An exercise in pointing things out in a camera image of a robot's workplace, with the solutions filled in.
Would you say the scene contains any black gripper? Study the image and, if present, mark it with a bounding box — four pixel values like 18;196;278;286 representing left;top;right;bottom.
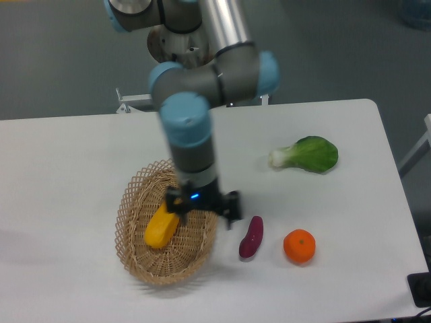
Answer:
165;178;242;230

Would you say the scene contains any yellow mango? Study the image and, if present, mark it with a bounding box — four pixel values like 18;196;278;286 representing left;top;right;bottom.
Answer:
144;201;180;249

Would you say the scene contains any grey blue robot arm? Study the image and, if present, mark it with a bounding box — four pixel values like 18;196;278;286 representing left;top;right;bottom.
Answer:
104;1;280;223

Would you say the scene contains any woven wicker basket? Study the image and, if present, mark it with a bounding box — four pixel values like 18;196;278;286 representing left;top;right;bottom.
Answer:
114;159;218;285

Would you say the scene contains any purple sweet potato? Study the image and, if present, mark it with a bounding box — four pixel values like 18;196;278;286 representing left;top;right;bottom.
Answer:
238;216;264;258

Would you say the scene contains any orange tangerine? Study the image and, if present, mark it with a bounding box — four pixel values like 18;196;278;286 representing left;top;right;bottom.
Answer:
283;229;316;264

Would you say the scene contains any green bok choy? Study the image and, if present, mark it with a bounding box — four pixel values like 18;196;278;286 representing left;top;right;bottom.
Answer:
268;136;339;174

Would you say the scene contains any white table leg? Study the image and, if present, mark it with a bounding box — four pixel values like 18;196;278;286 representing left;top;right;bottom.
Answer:
397;114;430;178

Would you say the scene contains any black device at table edge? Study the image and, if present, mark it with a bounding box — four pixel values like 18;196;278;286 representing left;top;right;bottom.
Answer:
407;272;430;308

